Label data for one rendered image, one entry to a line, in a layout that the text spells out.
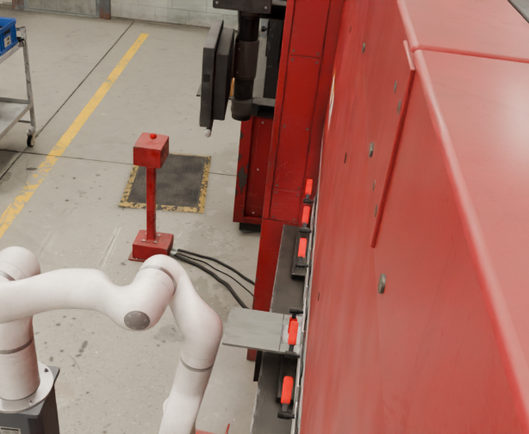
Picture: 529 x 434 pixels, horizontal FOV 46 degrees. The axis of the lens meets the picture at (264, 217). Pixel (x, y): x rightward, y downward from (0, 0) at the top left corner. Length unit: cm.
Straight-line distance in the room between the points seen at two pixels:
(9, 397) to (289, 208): 146
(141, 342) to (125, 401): 41
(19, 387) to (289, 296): 106
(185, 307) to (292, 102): 128
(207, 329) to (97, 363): 190
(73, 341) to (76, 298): 196
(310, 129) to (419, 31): 219
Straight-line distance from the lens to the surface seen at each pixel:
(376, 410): 46
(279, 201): 280
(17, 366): 182
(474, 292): 21
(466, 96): 34
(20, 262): 170
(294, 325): 168
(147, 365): 336
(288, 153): 268
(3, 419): 195
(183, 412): 170
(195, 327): 153
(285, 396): 154
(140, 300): 146
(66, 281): 158
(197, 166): 510
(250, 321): 212
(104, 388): 327
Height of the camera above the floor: 241
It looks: 32 degrees down
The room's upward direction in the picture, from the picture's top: 7 degrees clockwise
